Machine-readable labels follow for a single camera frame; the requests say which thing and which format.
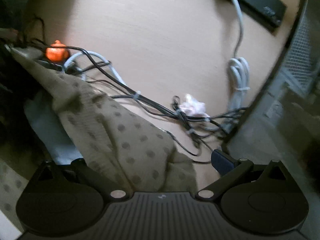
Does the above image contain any olive polka dot sweater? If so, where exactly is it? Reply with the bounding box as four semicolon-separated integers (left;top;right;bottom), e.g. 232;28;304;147
1;50;197;226

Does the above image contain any black computer tower case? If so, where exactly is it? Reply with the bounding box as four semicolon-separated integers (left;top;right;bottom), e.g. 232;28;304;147
224;0;319;239

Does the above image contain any crumpled white paper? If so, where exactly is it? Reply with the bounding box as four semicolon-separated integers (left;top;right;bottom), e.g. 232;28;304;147
178;94;209;118

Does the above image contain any black power adapter brick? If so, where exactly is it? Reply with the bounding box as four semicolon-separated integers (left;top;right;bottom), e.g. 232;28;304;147
34;58;83;75

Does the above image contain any orange pumpkin figurine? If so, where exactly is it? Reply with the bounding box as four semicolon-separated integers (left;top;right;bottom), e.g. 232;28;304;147
46;40;70;62

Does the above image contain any grey power strip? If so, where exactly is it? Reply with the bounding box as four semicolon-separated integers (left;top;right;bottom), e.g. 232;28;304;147
4;44;44;60

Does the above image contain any black cable bundle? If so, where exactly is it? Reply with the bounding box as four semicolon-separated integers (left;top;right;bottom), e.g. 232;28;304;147
15;15;249;164

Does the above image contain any white coiled cable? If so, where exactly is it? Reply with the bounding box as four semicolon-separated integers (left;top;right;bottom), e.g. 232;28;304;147
222;0;251;128

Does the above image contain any light grey looped cable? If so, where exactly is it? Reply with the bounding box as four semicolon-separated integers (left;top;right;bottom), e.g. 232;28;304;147
62;50;127;86

